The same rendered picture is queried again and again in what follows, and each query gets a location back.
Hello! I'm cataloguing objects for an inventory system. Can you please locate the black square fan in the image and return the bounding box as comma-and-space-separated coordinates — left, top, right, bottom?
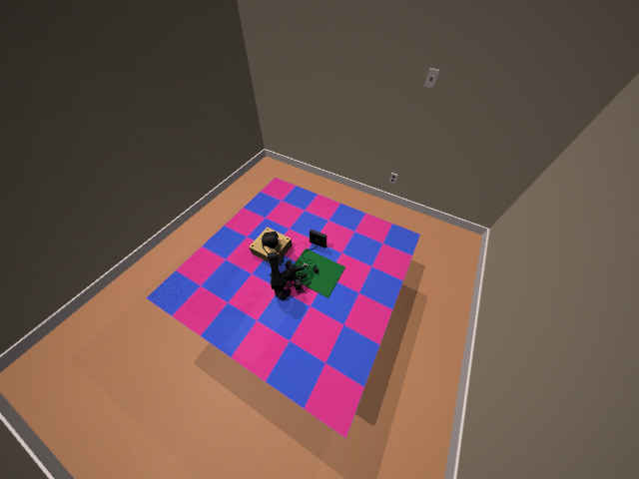
310, 230, 327, 248

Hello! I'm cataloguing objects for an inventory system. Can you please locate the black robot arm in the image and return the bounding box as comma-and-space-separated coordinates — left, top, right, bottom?
262, 232, 298, 297

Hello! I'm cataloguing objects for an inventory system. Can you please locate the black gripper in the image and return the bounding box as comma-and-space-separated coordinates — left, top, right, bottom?
281, 259, 308, 290

